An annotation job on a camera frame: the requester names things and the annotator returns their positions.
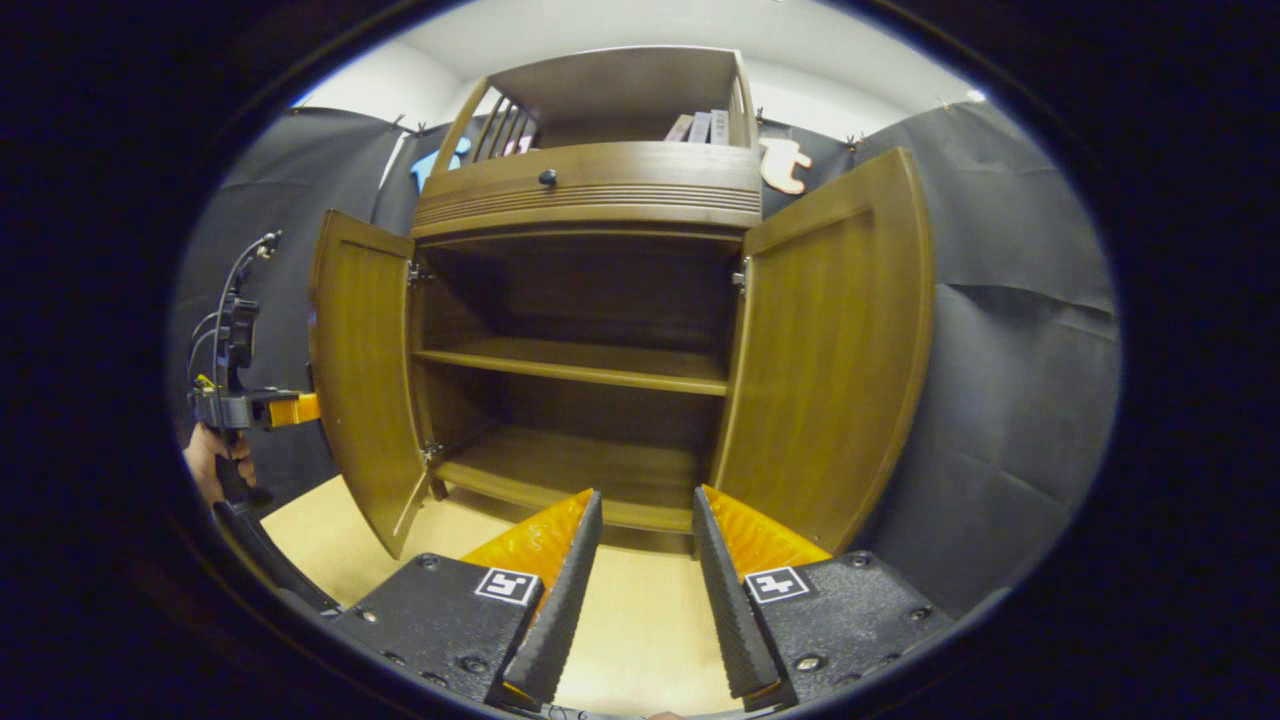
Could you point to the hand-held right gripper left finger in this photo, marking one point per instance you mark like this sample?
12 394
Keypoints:
560 620

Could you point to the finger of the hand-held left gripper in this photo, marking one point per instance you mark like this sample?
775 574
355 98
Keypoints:
295 410

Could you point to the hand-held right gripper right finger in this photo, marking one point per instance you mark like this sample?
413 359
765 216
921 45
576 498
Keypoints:
730 620

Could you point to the wooden cabinet door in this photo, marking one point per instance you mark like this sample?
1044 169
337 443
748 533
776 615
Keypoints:
830 360
365 380

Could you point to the wooden double-door shoe cabinet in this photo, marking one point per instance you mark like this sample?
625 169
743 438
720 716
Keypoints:
590 190

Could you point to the metal door hinge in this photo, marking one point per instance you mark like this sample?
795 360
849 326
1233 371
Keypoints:
432 453
417 273
740 277

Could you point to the wooden inner cabinet shelf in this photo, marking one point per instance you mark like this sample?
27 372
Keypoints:
580 365

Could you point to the wooden cabinet drawer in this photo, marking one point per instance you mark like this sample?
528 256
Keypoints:
650 185

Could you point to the black backdrop cloth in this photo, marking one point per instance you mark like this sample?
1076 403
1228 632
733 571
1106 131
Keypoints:
1010 380

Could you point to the pale pink book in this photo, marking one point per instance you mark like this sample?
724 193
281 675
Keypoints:
680 128

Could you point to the white spine book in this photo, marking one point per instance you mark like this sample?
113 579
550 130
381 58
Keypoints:
719 127

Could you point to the grey spine book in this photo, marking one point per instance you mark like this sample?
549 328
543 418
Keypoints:
700 127

